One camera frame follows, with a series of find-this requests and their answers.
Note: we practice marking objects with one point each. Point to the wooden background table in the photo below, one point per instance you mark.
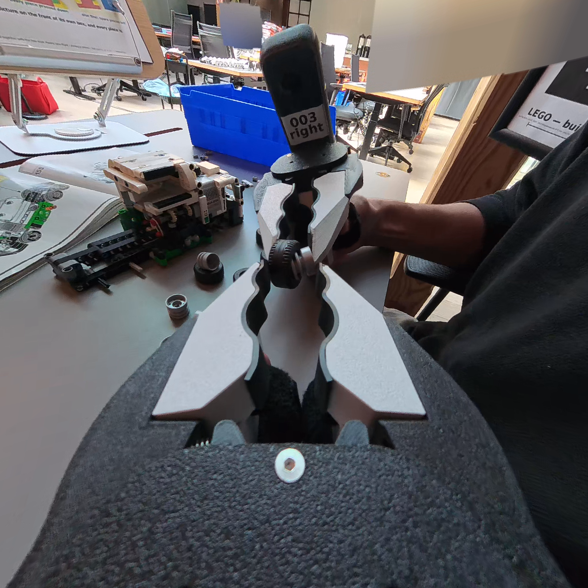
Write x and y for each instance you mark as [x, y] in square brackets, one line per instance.
[220, 69]

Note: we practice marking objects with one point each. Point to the metal board stand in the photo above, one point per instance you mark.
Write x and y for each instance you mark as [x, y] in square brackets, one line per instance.
[106, 99]

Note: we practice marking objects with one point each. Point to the black chair armrest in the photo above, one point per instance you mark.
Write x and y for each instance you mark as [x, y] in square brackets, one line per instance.
[427, 271]

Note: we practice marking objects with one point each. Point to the black office chair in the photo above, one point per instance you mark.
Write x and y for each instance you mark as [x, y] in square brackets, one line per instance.
[181, 32]
[395, 128]
[211, 41]

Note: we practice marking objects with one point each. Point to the blue plastic bin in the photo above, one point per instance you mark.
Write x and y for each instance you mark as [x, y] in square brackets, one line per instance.
[220, 124]

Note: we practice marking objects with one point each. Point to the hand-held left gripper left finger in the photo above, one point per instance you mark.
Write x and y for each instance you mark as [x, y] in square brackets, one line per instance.
[206, 363]

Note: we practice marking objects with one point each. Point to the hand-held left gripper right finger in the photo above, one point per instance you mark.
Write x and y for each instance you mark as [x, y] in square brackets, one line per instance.
[372, 363]

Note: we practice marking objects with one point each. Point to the white stand mat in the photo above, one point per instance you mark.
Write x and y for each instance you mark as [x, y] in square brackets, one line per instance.
[124, 135]

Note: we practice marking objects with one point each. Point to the person's right hand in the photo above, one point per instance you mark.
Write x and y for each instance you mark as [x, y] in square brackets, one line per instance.
[367, 225]

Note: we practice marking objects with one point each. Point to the instruction booklet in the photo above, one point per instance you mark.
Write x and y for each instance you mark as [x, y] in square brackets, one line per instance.
[41, 211]

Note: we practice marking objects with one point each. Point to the black rubber tire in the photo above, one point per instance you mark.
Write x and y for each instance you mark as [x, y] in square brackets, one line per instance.
[240, 274]
[209, 277]
[282, 264]

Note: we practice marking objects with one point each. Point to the wooden post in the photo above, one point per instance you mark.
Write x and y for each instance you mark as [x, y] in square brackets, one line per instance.
[477, 151]

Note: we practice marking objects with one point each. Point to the tan toy brick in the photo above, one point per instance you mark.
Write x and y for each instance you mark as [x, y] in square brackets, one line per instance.
[210, 167]

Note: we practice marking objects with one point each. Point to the partly built toy truck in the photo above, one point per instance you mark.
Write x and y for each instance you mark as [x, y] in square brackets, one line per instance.
[170, 193]

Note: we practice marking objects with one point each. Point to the wooden background desk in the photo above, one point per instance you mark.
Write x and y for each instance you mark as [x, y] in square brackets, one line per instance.
[390, 94]

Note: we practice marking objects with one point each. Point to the black framed sign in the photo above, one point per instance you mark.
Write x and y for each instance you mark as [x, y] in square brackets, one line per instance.
[546, 110]

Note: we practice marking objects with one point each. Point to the red bag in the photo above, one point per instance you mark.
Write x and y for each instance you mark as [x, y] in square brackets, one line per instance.
[27, 94]

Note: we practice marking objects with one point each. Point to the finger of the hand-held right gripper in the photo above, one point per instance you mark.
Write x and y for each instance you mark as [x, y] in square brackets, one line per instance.
[330, 206]
[271, 206]

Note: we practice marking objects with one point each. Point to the person's right forearm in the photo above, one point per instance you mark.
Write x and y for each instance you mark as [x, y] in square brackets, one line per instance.
[436, 225]

